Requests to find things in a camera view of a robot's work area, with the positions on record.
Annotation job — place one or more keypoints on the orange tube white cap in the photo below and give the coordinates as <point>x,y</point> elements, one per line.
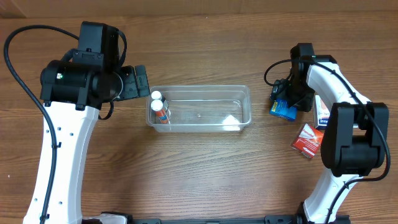
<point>161,114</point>

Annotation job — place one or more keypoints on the red medicine box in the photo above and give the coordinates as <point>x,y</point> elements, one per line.
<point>308,141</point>

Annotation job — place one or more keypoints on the blue medicine box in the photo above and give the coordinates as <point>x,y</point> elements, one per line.
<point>280,108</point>

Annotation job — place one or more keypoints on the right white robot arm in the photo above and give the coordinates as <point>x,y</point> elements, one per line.
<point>353,146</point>

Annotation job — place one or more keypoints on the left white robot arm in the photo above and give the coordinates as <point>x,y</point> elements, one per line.
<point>73,90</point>

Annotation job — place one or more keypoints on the clear plastic container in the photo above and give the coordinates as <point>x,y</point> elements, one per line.
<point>202,108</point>

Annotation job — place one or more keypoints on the black bottle white cap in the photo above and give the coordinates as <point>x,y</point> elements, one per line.
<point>156,95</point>

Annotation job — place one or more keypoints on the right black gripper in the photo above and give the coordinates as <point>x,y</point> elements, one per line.
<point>294,96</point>

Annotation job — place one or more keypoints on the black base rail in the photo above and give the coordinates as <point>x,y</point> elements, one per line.
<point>217,220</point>

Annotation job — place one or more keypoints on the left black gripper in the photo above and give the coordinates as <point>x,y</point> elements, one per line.
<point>137,82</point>

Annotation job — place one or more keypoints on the white plaster box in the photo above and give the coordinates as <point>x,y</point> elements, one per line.
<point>320,113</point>

